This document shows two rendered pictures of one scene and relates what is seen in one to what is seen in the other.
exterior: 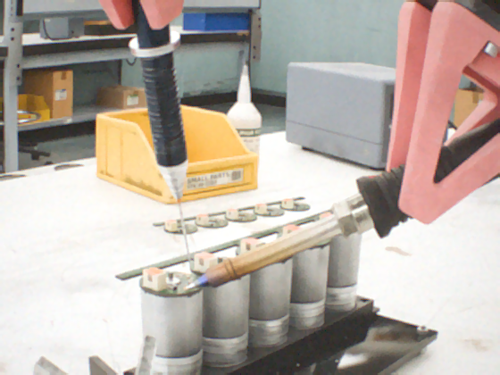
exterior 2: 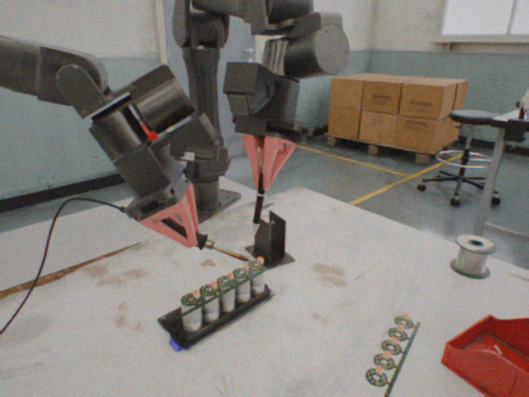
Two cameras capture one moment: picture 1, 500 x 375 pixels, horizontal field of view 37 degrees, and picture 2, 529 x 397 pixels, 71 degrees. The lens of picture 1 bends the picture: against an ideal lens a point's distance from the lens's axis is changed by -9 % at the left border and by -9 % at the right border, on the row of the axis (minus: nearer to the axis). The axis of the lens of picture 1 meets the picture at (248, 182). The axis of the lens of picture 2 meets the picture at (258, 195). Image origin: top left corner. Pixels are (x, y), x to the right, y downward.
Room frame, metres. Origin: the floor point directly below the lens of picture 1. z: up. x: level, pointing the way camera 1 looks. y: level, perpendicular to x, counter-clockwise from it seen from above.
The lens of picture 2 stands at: (0.74, 0.08, 1.11)
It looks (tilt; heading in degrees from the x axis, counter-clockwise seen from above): 23 degrees down; 186
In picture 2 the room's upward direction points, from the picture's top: straight up
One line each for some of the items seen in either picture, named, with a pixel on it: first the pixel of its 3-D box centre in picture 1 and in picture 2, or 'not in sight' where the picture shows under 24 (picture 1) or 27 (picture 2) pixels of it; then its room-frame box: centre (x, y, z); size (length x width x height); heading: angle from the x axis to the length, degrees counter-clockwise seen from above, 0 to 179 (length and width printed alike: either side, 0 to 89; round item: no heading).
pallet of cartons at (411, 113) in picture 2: not in sight; (393, 113); (-3.44, 1.08, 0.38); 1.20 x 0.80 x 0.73; 53
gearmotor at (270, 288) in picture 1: (262, 303); (226, 295); (0.33, -0.01, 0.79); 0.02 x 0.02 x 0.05
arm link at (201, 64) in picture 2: not in sight; (204, 99); (-0.01, -0.11, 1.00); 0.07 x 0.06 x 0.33; 130
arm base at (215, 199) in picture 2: not in sight; (206, 192); (-0.03, -0.12, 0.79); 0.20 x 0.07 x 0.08; 157
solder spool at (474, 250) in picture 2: not in sight; (472, 255); (0.16, 0.38, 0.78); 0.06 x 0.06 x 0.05
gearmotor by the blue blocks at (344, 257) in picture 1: (334, 272); (192, 315); (0.37, -0.04, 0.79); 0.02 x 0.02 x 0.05
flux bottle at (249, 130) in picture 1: (243, 115); not in sight; (0.78, 0.01, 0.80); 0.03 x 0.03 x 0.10
